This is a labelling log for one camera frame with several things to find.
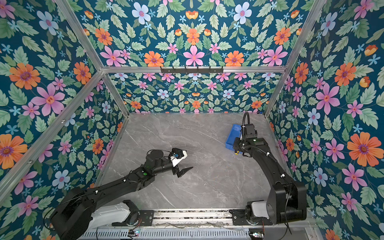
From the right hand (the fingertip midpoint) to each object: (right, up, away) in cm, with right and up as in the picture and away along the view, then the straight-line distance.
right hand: (237, 143), depth 86 cm
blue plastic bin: (+4, +5, +24) cm, 25 cm away
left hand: (-27, -5, -11) cm, 29 cm away
